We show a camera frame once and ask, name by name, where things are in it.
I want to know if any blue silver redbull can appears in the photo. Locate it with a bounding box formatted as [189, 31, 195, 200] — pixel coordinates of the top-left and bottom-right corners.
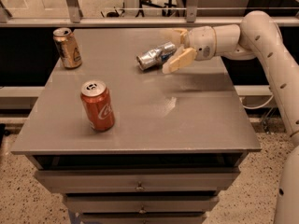
[136, 42, 177, 71]

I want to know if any grey drawer cabinet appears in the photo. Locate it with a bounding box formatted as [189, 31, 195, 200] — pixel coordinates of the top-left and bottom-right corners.
[10, 27, 262, 224]

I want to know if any top grey drawer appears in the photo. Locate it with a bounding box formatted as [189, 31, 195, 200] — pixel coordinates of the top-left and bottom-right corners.
[35, 168, 239, 194]

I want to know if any gold beverage can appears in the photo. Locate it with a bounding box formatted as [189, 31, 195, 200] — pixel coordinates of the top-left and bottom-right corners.
[53, 27, 82, 69]

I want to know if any middle grey drawer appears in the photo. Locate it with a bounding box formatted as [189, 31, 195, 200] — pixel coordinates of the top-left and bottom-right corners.
[64, 193, 219, 214]

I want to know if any white cable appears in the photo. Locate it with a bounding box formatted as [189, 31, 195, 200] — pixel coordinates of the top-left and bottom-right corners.
[239, 94, 276, 111]

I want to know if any grey metal railing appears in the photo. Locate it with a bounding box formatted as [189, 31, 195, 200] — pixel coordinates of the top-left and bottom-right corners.
[0, 0, 299, 27]

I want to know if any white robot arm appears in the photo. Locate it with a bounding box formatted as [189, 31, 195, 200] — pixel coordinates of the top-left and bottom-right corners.
[163, 10, 299, 224]

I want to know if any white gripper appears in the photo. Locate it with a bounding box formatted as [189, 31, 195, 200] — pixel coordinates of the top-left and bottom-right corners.
[160, 26, 216, 74]

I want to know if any red coca-cola can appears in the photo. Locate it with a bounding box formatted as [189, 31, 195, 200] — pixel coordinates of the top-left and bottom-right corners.
[80, 80, 115, 132]

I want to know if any grey drawer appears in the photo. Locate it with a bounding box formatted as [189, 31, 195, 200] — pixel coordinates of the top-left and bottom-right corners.
[80, 213, 206, 224]
[35, 168, 239, 194]
[64, 193, 219, 214]

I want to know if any bottom grey drawer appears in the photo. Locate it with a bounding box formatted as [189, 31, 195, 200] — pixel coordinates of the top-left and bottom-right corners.
[80, 213, 206, 224]

